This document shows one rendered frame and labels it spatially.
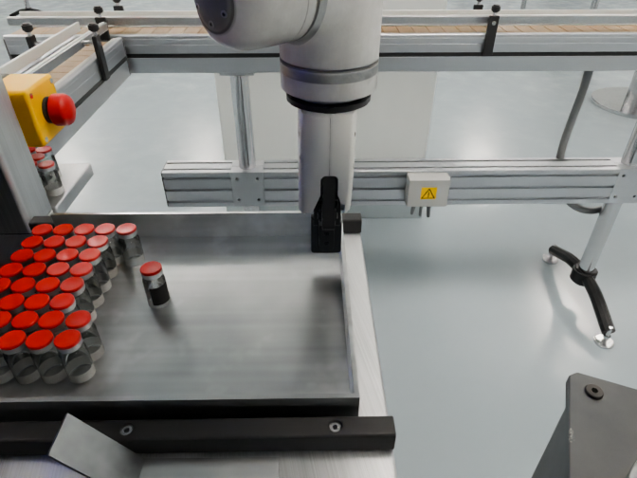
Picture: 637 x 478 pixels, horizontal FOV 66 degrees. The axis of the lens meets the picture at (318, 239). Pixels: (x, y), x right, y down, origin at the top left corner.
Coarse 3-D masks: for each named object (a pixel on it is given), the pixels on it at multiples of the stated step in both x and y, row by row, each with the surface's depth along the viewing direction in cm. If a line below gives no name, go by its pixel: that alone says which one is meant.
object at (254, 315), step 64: (192, 256) 56; (256, 256) 56; (320, 256) 56; (128, 320) 48; (192, 320) 48; (256, 320) 48; (320, 320) 48; (0, 384) 42; (64, 384) 42; (128, 384) 42; (192, 384) 42; (256, 384) 42; (320, 384) 42
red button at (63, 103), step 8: (56, 96) 61; (64, 96) 61; (48, 104) 60; (56, 104) 60; (64, 104) 61; (72, 104) 62; (48, 112) 60; (56, 112) 60; (64, 112) 61; (72, 112) 62; (56, 120) 61; (64, 120) 61; (72, 120) 63
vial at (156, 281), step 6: (162, 270) 48; (144, 276) 47; (150, 276) 46; (156, 276) 47; (162, 276) 48; (144, 282) 47; (150, 282) 47; (156, 282) 47; (162, 282) 48; (144, 288) 48; (150, 288) 47; (150, 294) 48; (150, 300) 48; (150, 306) 49; (156, 306) 49; (162, 306) 49
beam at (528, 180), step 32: (192, 160) 148; (224, 160) 148; (256, 160) 148; (288, 160) 148; (384, 160) 148; (416, 160) 148; (448, 160) 148; (480, 160) 148; (512, 160) 149; (544, 160) 149; (576, 160) 148; (608, 160) 148; (192, 192) 146; (224, 192) 146; (256, 192) 146; (288, 192) 146; (352, 192) 147; (384, 192) 147; (480, 192) 148; (512, 192) 148; (544, 192) 148; (576, 192) 148; (608, 192) 148
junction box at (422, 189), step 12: (408, 180) 142; (420, 180) 139; (432, 180) 139; (444, 180) 140; (408, 192) 142; (420, 192) 141; (432, 192) 142; (444, 192) 142; (408, 204) 144; (420, 204) 144; (432, 204) 144; (444, 204) 144
